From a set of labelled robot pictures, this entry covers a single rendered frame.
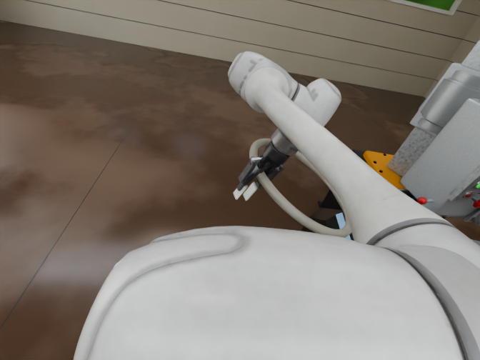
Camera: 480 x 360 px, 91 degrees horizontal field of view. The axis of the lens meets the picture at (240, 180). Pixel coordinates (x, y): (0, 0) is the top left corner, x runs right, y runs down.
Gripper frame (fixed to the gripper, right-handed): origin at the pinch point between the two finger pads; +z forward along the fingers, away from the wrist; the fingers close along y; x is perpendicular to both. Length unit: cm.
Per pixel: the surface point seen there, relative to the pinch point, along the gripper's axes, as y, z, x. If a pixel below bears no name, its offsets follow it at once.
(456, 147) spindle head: 66, -49, -10
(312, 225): 10.4, -9.7, -20.3
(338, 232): 21.6, -10.3, -23.0
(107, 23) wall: -11, 163, 658
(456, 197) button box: 67, -37, -24
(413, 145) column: 147, -39, 33
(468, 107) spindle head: 63, -61, -2
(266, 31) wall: 297, -21, 540
